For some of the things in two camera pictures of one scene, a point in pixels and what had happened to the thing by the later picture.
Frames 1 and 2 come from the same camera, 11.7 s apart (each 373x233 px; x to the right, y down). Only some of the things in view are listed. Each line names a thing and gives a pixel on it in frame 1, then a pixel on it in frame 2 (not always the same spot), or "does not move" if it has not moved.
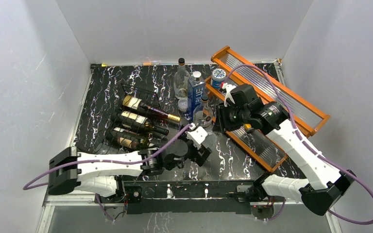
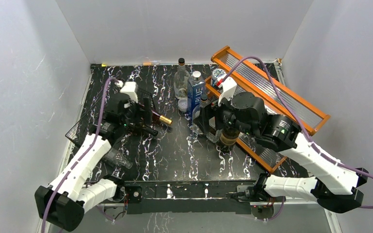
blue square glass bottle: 195,93 does not move
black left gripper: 198,158 -> 142,115
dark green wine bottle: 125,141 -> 228,138
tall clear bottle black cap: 180,80 does not move
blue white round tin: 218,75 does not move
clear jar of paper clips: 182,104 does not move
